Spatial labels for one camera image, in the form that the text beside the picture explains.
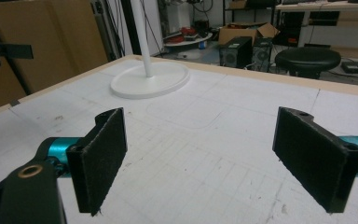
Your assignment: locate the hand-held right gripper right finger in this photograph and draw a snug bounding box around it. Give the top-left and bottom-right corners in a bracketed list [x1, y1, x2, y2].
[271, 105, 358, 214]

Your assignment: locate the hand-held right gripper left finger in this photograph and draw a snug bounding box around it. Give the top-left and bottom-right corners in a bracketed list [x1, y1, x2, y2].
[65, 106, 128, 217]

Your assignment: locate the brown cardboard panel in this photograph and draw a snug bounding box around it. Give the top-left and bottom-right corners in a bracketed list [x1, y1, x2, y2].
[0, 0, 110, 113]

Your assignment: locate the white lamp stand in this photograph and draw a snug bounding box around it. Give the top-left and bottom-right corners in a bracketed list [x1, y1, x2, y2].
[110, 0, 191, 100]

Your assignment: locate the black round stool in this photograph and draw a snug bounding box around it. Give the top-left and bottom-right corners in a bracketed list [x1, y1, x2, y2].
[274, 46, 342, 79]

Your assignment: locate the grey-fronted computer tower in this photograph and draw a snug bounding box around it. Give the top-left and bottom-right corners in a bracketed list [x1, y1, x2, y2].
[252, 37, 274, 73]

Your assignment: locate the black computer tower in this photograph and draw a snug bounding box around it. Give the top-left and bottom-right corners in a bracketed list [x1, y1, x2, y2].
[219, 35, 254, 69]

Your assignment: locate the red tool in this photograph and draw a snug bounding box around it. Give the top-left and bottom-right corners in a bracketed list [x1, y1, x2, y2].
[167, 35, 186, 44]
[180, 26, 198, 36]

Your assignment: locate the open cardboard box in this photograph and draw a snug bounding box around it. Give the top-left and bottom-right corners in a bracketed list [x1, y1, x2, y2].
[218, 21, 280, 46]

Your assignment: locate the white round table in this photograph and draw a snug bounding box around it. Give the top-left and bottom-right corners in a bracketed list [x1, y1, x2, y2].
[163, 32, 213, 48]

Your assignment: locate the white desk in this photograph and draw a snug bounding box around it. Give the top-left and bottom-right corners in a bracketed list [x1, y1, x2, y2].
[274, 0, 358, 48]

